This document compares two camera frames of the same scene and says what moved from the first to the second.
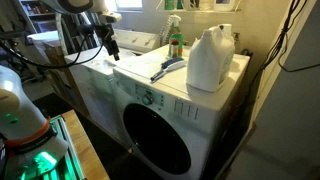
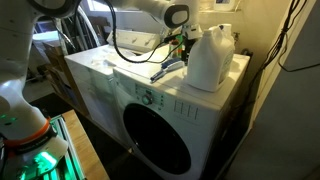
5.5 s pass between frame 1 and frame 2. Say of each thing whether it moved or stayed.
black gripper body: moved
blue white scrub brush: stayed
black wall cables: stayed
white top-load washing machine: stayed
